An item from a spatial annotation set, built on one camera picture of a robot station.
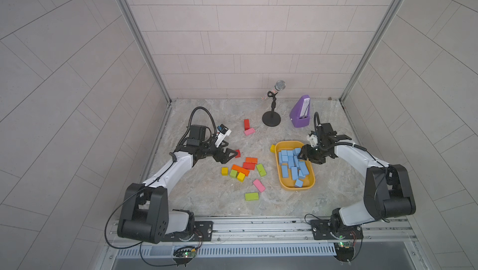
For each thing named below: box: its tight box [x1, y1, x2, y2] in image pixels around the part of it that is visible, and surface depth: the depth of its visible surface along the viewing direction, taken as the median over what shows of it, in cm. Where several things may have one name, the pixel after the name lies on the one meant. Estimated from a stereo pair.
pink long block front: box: [252, 179, 266, 193], surface depth 84 cm
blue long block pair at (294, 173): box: [291, 166, 299, 181], surface depth 86 cm
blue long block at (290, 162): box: [287, 156, 295, 169], surface depth 91 cm
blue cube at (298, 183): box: [294, 179, 304, 188], surface depth 83 cm
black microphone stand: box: [260, 79, 287, 127], surface depth 107 cm
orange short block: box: [245, 156, 259, 165], surface depth 93 cm
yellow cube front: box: [237, 171, 246, 183], surface depth 85 cm
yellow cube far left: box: [220, 167, 229, 177], surface depth 87 cm
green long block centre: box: [256, 163, 268, 177], surface depth 88 cm
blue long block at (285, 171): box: [281, 164, 289, 178], surface depth 88 cm
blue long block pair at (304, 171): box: [298, 161, 310, 177], surface depth 86 cm
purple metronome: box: [289, 94, 311, 128], surface depth 101 cm
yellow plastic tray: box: [270, 140, 315, 190], surface depth 85 cm
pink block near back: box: [243, 127, 256, 137], surface depth 103 cm
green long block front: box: [244, 192, 259, 201], surface depth 80 cm
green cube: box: [229, 169, 238, 179], surface depth 86 cm
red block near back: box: [243, 118, 251, 131], surface depth 106 cm
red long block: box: [242, 161, 256, 171], surface depth 91 cm
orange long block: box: [231, 164, 250, 177], surface depth 88 cm
